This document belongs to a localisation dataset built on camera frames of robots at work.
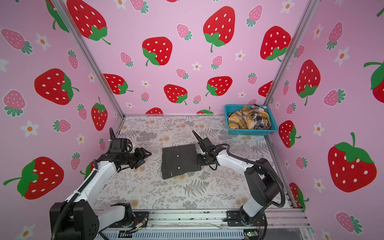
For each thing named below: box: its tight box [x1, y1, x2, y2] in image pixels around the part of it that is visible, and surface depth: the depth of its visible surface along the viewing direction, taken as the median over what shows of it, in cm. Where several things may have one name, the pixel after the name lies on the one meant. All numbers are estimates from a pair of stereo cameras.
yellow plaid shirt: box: [228, 105, 270, 130], surface depth 106 cm
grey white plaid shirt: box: [251, 104, 271, 130], surface depth 106 cm
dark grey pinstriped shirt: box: [161, 144, 202, 180], surface depth 92 cm
